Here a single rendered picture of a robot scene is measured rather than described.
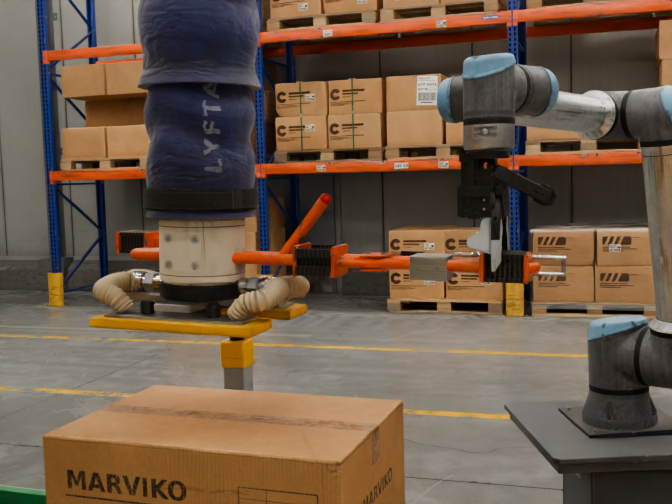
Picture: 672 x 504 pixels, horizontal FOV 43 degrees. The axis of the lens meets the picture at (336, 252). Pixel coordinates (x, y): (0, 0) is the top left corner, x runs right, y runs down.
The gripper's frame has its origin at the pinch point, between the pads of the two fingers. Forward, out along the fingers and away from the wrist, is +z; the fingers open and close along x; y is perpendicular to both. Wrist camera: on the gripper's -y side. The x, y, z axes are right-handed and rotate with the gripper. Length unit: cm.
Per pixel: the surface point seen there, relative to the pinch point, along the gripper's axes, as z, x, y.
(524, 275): 1.5, 4.6, -4.5
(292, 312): 10.7, -4.5, 42.6
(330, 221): 33, -822, 331
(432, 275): 1.8, 3.7, 11.8
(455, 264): -0.2, 3.5, 7.6
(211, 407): 31, -2, 60
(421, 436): 125, -289, 87
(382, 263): -0.3, 3.9, 21.0
